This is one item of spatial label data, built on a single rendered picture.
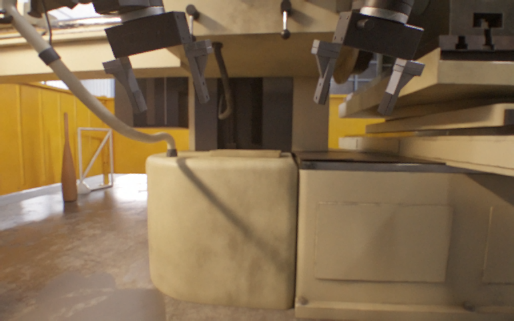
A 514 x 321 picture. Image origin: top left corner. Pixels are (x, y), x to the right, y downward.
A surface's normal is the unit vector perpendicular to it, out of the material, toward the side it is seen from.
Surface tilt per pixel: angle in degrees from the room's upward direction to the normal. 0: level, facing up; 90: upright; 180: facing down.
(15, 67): 90
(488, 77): 90
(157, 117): 90
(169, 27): 114
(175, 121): 90
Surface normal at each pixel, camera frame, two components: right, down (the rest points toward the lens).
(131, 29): -0.13, 0.48
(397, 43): 0.08, 0.48
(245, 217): -0.10, 0.08
